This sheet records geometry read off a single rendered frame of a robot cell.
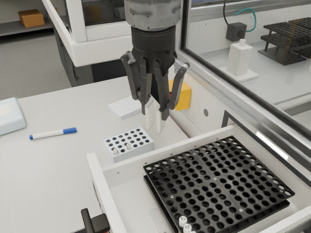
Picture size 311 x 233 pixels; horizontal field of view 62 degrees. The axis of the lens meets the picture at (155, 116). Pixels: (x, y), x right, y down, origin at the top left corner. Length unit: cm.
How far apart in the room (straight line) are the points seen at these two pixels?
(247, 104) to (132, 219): 33
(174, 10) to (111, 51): 77
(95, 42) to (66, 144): 49
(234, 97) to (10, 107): 71
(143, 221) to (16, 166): 42
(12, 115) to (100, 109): 27
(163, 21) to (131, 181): 34
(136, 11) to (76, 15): 69
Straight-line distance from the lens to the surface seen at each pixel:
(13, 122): 91
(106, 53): 116
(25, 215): 69
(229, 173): 53
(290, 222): 51
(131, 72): 50
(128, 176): 57
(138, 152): 72
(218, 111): 67
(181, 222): 44
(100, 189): 46
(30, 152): 83
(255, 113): 56
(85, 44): 113
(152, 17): 40
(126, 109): 89
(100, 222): 45
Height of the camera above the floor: 129
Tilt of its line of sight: 37 degrees down
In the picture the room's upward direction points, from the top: straight up
